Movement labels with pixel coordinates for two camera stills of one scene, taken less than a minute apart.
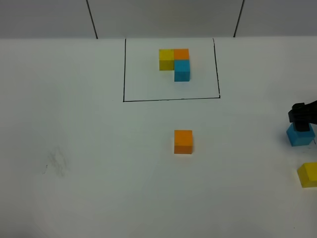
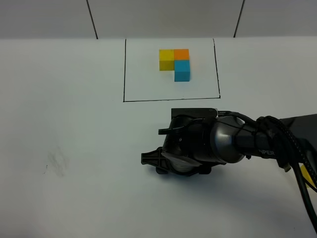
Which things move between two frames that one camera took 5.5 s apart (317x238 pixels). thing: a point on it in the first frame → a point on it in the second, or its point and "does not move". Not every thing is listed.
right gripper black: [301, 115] → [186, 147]
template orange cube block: [181, 54] does not move
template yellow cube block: [166, 59] does not move
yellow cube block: [307, 174] does not move
